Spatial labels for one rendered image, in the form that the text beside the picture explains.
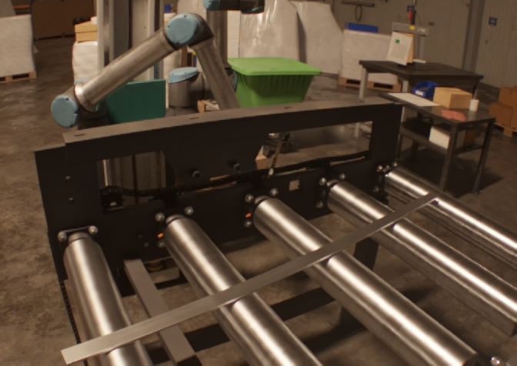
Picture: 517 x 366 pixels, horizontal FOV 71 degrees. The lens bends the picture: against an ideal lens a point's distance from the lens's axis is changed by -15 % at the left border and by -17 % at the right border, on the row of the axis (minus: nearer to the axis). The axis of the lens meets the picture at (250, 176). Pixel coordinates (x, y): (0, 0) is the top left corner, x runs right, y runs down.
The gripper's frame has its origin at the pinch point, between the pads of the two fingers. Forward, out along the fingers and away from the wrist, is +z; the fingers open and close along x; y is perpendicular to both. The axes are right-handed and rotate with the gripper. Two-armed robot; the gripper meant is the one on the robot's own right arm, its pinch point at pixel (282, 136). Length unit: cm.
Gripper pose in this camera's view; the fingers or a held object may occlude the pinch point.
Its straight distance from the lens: 144.2
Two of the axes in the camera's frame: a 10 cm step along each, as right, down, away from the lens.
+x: 7.4, 3.0, 6.1
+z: 6.0, 1.4, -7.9
